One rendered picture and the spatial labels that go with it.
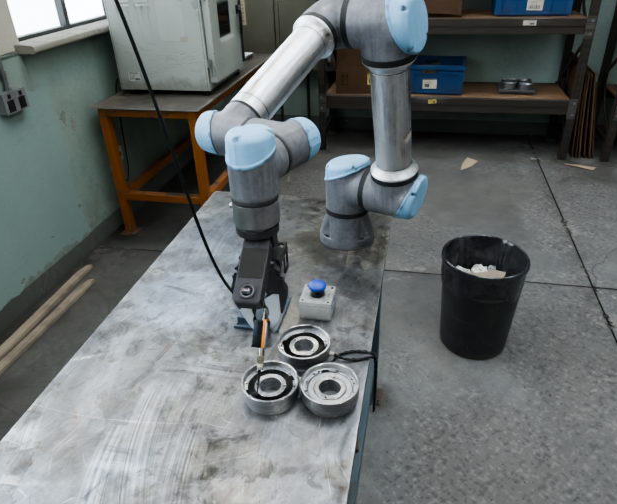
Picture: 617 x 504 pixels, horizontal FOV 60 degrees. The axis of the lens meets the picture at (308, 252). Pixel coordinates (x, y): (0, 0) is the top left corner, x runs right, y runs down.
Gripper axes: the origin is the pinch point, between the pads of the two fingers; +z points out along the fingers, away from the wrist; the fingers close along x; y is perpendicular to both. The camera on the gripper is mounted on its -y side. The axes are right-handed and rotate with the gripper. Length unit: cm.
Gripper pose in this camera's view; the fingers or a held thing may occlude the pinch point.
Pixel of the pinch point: (263, 327)
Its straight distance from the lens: 96.3
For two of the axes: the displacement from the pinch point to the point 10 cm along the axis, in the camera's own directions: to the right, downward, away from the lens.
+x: -9.8, -0.7, 1.8
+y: 1.9, -5.1, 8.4
